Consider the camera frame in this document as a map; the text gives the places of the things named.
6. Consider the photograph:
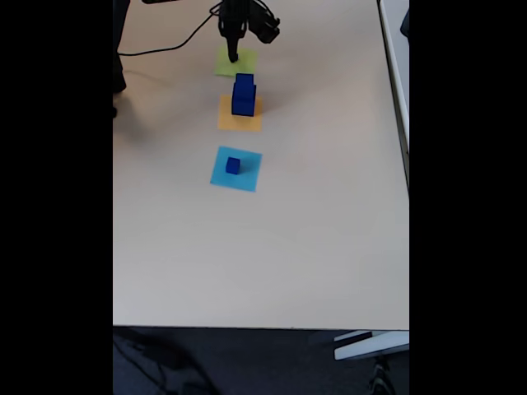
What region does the green paper square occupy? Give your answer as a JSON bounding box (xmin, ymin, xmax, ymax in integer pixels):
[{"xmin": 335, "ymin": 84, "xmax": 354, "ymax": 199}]
[{"xmin": 213, "ymin": 44, "xmax": 259, "ymax": 78}]

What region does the orange paper square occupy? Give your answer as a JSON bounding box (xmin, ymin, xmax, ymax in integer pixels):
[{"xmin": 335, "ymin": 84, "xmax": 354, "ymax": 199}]
[{"xmin": 217, "ymin": 93, "xmax": 263, "ymax": 132}]

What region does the light blue paper square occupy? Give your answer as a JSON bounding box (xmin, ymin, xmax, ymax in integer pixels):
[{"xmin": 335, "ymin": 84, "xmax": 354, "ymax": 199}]
[{"xmin": 209, "ymin": 145, "xmax": 264, "ymax": 193}]

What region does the medium blue cube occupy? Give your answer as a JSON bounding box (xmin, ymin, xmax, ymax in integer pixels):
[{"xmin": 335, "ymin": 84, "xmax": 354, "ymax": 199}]
[{"xmin": 235, "ymin": 72, "xmax": 255, "ymax": 95}]

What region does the large blue cube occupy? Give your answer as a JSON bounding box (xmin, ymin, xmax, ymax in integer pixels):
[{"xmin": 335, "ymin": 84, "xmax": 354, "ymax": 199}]
[{"xmin": 231, "ymin": 83, "xmax": 257, "ymax": 118}]

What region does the white neighbouring table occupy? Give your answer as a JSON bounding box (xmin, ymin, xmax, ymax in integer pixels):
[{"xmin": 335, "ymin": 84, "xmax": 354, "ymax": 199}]
[{"xmin": 377, "ymin": 0, "xmax": 410, "ymax": 193}]

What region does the white table leg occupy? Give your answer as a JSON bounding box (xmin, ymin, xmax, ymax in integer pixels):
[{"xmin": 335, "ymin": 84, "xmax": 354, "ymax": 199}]
[{"xmin": 333, "ymin": 330, "xmax": 410, "ymax": 361}]

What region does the black camera box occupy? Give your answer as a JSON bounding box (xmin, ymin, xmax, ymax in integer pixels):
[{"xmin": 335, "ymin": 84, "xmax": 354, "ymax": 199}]
[{"xmin": 248, "ymin": 6, "xmax": 282, "ymax": 44}]

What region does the black cable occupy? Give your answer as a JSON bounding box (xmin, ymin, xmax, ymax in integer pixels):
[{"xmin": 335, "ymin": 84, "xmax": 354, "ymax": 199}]
[{"xmin": 117, "ymin": 3, "xmax": 222, "ymax": 57}]

